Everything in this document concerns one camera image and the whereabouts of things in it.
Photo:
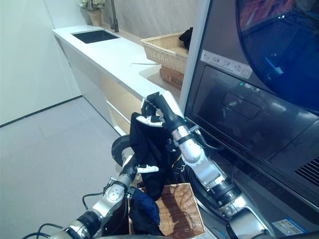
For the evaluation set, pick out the black cloth in light basket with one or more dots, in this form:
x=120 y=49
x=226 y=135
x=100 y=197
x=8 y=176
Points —
x=185 y=38

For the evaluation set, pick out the round glass washing machine door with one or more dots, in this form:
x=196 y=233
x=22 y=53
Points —
x=119 y=147

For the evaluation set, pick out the black garment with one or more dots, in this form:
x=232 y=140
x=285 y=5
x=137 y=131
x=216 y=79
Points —
x=147 y=144

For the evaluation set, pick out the flower pot with white flowers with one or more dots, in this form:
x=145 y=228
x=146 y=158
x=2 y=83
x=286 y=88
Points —
x=96 y=17

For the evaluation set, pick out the robot left hand black white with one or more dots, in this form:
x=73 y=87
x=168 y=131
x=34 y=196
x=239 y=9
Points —
x=128 y=165

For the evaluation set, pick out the navy blue garment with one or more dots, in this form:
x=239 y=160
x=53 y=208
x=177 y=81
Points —
x=144 y=211

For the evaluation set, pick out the blue white energy label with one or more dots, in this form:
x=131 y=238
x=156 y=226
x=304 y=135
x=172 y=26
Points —
x=286 y=226

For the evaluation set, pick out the robot left arm silver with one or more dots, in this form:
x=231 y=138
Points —
x=109 y=199

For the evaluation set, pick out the dark tall faucet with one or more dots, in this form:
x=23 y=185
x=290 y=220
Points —
x=114 y=17

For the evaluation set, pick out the light wicker basket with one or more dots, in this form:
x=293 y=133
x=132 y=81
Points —
x=159 y=49

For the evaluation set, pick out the robot right arm silver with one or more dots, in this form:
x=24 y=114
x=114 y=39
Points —
x=207 y=171

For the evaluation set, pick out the white pictogram sticker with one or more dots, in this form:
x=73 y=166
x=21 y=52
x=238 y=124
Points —
x=224 y=63

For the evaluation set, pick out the small brown wicker basket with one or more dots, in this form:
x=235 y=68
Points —
x=172 y=76

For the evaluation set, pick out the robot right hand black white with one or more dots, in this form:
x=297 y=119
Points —
x=172 y=109

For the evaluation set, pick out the brown wicker laundry basket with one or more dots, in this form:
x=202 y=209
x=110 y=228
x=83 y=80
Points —
x=179 y=206

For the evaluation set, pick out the black inset sink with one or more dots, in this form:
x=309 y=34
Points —
x=96 y=36

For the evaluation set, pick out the dark brown tray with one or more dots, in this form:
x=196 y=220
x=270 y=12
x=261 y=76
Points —
x=114 y=221

